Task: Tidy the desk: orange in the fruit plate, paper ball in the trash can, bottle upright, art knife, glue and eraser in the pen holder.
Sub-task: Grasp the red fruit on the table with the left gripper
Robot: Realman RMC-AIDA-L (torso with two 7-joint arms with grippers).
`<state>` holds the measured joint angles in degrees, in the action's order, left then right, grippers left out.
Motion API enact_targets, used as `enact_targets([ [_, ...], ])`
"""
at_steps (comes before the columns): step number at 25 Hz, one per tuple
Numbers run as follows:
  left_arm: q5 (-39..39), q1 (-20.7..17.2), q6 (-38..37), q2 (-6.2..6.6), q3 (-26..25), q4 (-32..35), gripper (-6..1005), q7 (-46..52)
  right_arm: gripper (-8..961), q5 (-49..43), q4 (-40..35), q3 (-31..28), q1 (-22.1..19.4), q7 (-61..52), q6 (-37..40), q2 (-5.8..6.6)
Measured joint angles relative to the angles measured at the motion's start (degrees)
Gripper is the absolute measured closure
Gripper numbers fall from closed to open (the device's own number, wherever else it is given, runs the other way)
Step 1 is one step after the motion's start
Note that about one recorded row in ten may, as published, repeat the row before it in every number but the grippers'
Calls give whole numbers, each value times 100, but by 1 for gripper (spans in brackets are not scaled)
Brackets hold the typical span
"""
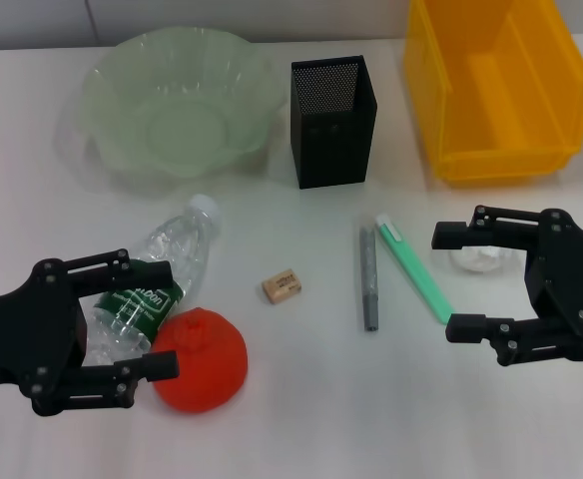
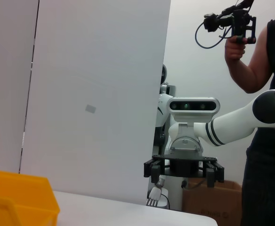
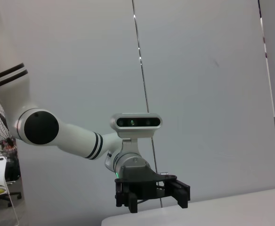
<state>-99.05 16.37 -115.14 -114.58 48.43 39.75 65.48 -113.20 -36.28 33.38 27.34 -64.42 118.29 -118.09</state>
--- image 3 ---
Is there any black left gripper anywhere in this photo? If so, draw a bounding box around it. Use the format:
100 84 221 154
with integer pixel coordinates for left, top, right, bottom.
114 166 190 214

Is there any black office chair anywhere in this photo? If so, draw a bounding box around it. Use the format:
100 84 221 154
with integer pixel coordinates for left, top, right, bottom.
0 155 23 208

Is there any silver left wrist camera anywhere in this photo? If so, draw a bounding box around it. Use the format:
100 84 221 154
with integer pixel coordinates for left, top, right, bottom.
108 113 163 138

